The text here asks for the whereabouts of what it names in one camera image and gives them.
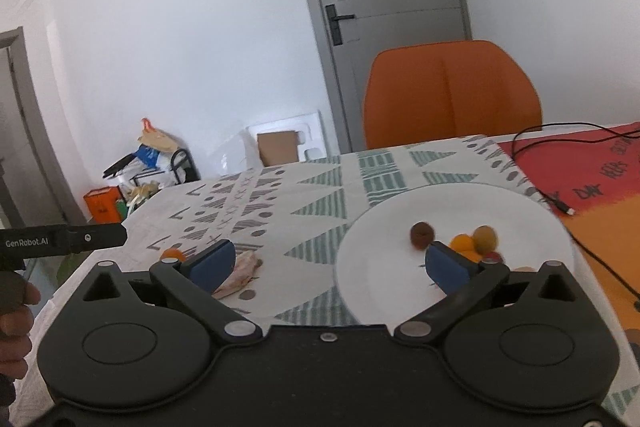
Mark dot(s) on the white round plate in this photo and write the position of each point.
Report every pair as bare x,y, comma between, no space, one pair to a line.
396,260

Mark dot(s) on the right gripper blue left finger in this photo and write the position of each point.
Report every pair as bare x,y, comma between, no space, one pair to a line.
211,267

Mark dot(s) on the peeled pomelo segment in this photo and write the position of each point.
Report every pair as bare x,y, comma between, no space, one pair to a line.
246,265

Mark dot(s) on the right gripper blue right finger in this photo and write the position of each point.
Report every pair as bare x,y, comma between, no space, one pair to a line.
448,270

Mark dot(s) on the patterned white tablecloth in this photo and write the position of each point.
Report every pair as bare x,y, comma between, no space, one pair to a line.
127,340

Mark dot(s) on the person's left hand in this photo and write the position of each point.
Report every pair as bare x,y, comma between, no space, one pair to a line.
15,336

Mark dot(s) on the black door handle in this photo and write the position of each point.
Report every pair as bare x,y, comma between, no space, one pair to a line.
334,20

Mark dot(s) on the brown cardboard box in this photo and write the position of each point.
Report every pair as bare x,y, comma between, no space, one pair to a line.
278,148

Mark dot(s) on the orange red cartoon mat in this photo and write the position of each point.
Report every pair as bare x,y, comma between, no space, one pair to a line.
595,172

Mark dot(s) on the dark red small fruit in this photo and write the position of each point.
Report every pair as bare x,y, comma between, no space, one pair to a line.
493,257

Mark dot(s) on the small orange kumquat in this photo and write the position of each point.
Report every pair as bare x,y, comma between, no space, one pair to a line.
463,244

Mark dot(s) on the paper bag orange handle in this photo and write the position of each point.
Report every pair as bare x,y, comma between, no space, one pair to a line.
156,139

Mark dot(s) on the orange chair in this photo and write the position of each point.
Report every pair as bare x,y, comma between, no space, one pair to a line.
446,90

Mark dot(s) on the white foam packaging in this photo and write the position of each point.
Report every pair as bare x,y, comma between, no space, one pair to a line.
311,142

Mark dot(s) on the black wire rack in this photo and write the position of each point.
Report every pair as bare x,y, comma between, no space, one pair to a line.
181,166

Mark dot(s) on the dark brown small fruit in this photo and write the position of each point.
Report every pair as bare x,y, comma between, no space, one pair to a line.
421,235

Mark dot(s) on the orange tangerine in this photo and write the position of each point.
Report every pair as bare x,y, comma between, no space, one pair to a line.
173,253

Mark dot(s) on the olive brown small fruit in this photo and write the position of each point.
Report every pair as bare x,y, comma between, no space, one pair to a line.
485,240

